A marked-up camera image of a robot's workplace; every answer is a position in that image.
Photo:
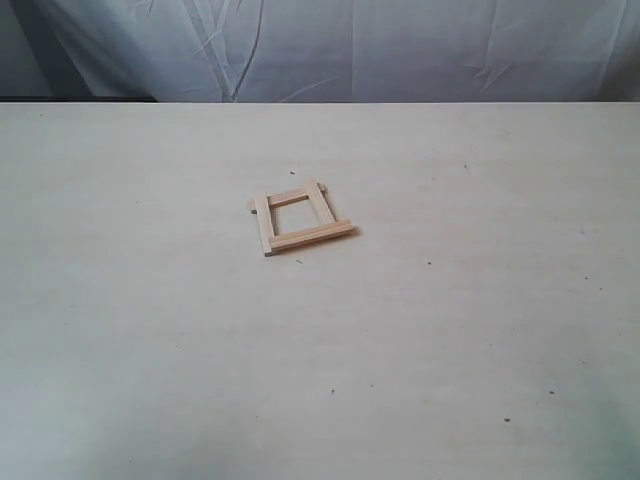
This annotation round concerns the grooved wood bar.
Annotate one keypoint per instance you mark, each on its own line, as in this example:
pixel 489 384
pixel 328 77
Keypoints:
pixel 310 235

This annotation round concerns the wood bar with magnet dots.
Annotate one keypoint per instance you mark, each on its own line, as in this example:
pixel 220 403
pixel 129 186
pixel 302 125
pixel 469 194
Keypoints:
pixel 285 198

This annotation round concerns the plain wood bar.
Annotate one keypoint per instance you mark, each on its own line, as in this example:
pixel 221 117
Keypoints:
pixel 265 222

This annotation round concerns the white backdrop cloth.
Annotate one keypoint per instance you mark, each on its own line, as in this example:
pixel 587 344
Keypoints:
pixel 320 51

